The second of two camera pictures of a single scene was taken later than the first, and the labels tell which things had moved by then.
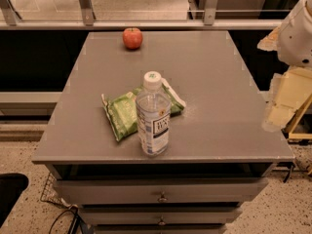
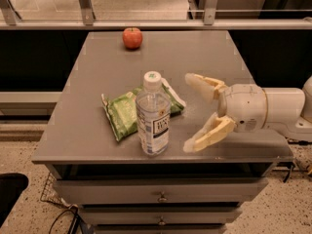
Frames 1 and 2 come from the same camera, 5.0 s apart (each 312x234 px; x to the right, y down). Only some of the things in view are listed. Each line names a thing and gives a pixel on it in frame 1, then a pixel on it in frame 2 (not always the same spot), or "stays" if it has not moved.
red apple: [133, 38] stays
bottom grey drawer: [161, 228] stays
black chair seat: [12, 185] stays
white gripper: [294, 39] to [244, 107]
